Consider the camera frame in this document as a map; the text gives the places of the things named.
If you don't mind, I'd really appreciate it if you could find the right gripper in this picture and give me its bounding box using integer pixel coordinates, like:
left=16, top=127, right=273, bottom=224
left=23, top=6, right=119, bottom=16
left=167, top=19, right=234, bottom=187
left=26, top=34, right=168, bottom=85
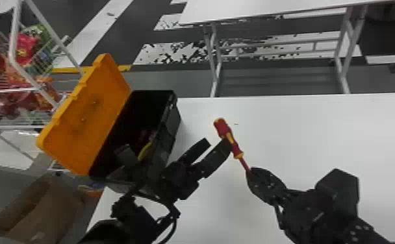
left=246, top=166, right=325, bottom=241

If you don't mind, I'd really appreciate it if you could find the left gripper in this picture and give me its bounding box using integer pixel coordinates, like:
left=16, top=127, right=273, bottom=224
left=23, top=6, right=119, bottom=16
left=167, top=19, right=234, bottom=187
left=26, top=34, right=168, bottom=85
left=159, top=137, right=233, bottom=202

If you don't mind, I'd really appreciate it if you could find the red yellow screwdriver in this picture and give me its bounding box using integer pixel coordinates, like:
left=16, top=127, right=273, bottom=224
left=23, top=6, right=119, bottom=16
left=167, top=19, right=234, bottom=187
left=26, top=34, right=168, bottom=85
left=212, top=117, right=252, bottom=173

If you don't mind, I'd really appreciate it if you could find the black tool box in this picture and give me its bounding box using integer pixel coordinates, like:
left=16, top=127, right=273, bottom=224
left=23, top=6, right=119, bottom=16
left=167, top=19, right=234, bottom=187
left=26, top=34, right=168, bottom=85
left=35, top=53, right=182, bottom=202

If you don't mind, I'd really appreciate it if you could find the white side table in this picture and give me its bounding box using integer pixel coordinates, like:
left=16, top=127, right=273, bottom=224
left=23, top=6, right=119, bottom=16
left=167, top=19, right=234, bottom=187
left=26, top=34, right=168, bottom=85
left=177, top=0, right=395, bottom=99

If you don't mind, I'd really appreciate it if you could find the cardboard box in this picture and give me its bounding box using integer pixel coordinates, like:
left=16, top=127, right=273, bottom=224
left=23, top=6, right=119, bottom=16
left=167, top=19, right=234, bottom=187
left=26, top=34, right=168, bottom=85
left=0, top=173, right=86, bottom=244

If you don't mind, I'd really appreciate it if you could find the green snack packet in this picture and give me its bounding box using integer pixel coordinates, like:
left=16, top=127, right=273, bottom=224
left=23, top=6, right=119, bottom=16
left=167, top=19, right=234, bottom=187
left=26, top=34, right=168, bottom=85
left=27, top=24, right=53, bottom=71

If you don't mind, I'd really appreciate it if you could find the red snack packet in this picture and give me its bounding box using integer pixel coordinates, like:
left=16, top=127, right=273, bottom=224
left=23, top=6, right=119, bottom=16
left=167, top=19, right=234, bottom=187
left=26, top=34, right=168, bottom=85
left=14, top=32, right=39, bottom=66

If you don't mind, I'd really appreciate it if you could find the black cable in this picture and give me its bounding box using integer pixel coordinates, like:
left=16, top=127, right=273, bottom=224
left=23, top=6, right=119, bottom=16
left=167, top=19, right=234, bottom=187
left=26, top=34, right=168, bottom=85
left=134, top=192, right=182, bottom=244

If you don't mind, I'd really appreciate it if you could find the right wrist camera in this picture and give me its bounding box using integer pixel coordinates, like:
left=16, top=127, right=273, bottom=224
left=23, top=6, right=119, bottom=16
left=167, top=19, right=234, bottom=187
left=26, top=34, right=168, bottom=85
left=314, top=168, right=361, bottom=219

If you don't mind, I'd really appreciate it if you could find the white wire rack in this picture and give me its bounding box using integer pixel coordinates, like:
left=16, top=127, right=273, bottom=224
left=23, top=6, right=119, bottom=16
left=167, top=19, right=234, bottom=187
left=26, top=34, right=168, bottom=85
left=0, top=0, right=84, bottom=173

